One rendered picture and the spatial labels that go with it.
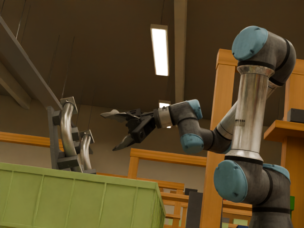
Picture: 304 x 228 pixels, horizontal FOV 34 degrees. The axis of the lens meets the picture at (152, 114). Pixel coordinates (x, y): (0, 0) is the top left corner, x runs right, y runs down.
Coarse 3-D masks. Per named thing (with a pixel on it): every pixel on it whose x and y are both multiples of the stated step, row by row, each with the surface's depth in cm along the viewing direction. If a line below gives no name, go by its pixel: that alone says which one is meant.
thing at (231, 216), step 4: (224, 216) 1181; (228, 216) 1181; (232, 216) 1180; (236, 216) 1180; (240, 216) 1180; (244, 216) 1179; (248, 216) 1179; (232, 220) 1178; (248, 220) 1176; (248, 224) 1173
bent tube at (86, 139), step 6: (84, 132) 180; (90, 132) 180; (84, 138) 177; (90, 138) 180; (84, 144) 173; (84, 150) 171; (84, 156) 170; (84, 162) 169; (84, 168) 169; (90, 168) 170
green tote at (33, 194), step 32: (0, 192) 124; (32, 192) 124; (64, 192) 123; (96, 192) 123; (128, 192) 122; (0, 224) 122; (32, 224) 121; (64, 224) 121; (96, 224) 121; (128, 224) 120; (160, 224) 158
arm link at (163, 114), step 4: (160, 108) 178; (164, 108) 177; (168, 108) 182; (160, 112) 176; (164, 112) 176; (168, 112) 176; (160, 116) 176; (164, 116) 176; (168, 116) 175; (160, 120) 176; (164, 120) 176; (168, 120) 176; (160, 124) 177; (164, 124) 177; (168, 124) 177; (172, 124) 181
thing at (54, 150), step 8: (48, 112) 141; (56, 112) 142; (48, 120) 140; (56, 120) 141; (56, 128) 142; (56, 136) 141; (56, 144) 139; (56, 152) 138; (56, 160) 136; (56, 168) 135
